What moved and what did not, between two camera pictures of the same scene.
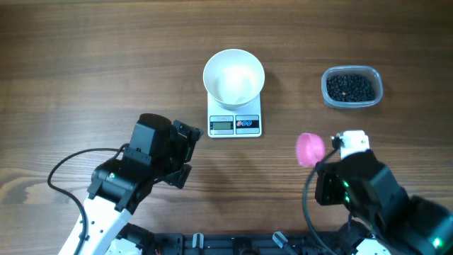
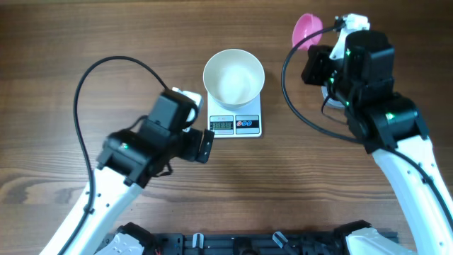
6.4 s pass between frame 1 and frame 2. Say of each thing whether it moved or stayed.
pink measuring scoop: moved
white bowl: stayed
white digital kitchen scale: stayed
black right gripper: moved
